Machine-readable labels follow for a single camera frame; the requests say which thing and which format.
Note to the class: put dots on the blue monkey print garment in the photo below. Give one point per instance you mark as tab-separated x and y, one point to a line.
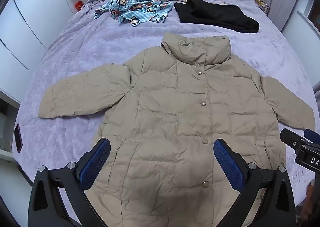
140	9

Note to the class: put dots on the black garment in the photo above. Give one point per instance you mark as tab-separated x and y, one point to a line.
215	14

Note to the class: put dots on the nightstand clutter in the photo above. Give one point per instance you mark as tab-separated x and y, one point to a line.
262	4

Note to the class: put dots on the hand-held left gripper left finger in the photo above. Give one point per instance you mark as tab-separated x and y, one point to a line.
96	159

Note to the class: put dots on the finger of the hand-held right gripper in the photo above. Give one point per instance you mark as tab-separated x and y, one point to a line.
313	134
290	137

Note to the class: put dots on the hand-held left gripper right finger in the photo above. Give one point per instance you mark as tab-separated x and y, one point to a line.
227	159

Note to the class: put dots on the small red item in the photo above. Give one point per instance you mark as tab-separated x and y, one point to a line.
79	5

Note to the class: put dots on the beige puffer jacket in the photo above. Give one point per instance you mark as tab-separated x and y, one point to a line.
162	116

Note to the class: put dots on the dark phone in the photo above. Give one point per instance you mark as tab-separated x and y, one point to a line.
18	139

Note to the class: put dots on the purple fleece blanket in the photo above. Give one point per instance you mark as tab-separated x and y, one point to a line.
82	49

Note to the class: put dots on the light purple curtain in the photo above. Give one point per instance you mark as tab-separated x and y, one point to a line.
285	4

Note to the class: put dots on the white wardrobe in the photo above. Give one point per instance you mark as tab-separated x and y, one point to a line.
32	16

